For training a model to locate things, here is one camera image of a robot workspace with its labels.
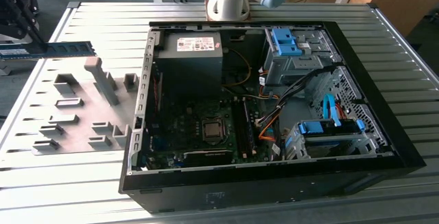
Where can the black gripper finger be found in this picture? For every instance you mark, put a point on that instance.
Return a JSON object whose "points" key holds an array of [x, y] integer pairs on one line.
{"points": [[8, 21], [24, 8]]}

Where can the blue RAM stick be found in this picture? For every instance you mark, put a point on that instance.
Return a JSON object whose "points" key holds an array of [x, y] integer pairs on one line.
{"points": [[68, 47]]}

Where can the black RAM slot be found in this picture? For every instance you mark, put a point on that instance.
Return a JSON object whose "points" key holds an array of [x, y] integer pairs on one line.
{"points": [[239, 129]]}

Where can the grey parts rack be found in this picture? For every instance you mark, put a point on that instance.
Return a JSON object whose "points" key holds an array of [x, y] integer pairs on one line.
{"points": [[82, 111]]}

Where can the grey power supply unit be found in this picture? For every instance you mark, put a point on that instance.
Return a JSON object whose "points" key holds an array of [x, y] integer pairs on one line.
{"points": [[192, 72]]}

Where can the green motherboard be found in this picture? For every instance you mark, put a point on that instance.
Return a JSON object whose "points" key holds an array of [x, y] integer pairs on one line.
{"points": [[178, 121]]}

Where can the silver CPU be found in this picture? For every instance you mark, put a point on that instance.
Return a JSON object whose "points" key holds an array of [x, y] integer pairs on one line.
{"points": [[212, 130]]}

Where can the black graphics card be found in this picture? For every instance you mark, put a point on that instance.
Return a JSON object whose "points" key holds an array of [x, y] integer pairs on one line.
{"points": [[208, 157]]}

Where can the grey metal drive cage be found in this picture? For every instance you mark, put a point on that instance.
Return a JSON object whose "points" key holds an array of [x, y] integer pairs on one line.
{"points": [[302, 64]]}

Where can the black open PC case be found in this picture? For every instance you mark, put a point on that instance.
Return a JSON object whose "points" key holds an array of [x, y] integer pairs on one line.
{"points": [[240, 185]]}

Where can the hard disk in blue carrier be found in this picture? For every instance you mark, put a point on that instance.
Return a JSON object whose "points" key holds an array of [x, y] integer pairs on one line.
{"points": [[312, 127]]}

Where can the perforated metal disk bay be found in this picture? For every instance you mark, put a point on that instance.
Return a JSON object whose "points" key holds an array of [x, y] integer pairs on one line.
{"points": [[343, 141]]}

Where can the brown wooden cabinet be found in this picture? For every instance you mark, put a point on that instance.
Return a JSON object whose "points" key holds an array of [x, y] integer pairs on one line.
{"points": [[404, 0]]}

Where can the blue drive bay bracket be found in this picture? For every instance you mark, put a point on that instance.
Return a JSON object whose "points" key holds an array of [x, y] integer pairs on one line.
{"points": [[291, 50], [283, 36]]}

